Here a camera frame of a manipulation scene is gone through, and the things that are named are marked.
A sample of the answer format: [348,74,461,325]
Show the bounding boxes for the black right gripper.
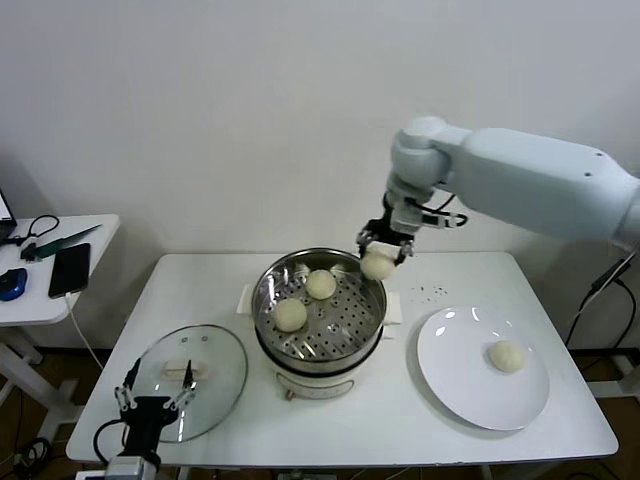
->
[356,192,419,267]

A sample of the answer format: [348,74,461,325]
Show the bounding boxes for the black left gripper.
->
[113,358,196,456]

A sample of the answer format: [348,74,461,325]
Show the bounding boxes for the white steamed baozi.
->
[487,340,528,374]
[360,252,397,281]
[305,269,337,301]
[274,298,308,333]

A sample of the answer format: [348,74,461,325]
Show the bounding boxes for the round glass pot lid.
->
[128,323,250,445]

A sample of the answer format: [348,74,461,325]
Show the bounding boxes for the white side table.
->
[0,214,121,436]

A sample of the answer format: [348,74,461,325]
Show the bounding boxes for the black smartphone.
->
[48,242,92,300]

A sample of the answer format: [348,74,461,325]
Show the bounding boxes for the round white plate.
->
[416,305,551,432]

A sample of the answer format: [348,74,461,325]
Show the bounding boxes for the blue computer mouse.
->
[0,268,28,302]

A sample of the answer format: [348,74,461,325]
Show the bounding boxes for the open laptop lit screen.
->
[0,187,19,241]

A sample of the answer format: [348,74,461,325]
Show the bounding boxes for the white stand foot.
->
[585,349,634,399]

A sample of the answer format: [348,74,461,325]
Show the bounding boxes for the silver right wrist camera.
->
[393,199,469,235]

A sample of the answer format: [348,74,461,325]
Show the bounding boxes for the steel steamer pot white handles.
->
[237,248,404,371]

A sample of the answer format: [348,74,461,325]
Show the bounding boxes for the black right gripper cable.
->
[414,192,470,222]

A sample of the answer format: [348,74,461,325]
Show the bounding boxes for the white charging cable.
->
[63,292,106,371]

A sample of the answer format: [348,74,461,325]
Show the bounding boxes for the black coiled floor cables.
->
[14,438,51,474]

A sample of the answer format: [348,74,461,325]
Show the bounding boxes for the thin black looped cable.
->
[0,214,60,249]

